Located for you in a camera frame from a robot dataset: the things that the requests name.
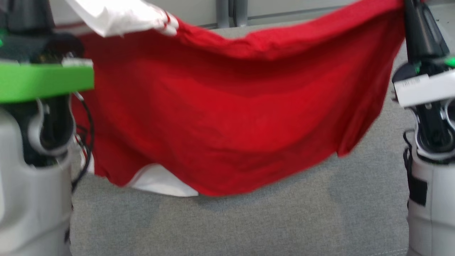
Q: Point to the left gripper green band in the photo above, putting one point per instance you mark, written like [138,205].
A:
[35,81]

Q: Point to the grey wall base rail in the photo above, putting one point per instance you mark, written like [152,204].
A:
[302,12]

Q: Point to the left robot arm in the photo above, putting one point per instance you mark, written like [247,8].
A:
[32,206]

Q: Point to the grey partition post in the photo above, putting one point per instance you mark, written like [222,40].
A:
[223,12]
[240,12]

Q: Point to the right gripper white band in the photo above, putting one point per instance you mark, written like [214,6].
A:
[426,89]

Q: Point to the red white T-shirt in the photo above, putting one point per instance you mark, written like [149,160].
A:
[231,117]

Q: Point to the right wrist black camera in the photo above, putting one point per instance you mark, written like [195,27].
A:
[403,73]

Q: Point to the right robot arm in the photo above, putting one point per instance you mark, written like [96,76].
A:
[437,213]

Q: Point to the wrist black camera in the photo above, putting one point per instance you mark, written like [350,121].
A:
[403,73]
[65,46]

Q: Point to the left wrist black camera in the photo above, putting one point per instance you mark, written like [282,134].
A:
[65,46]

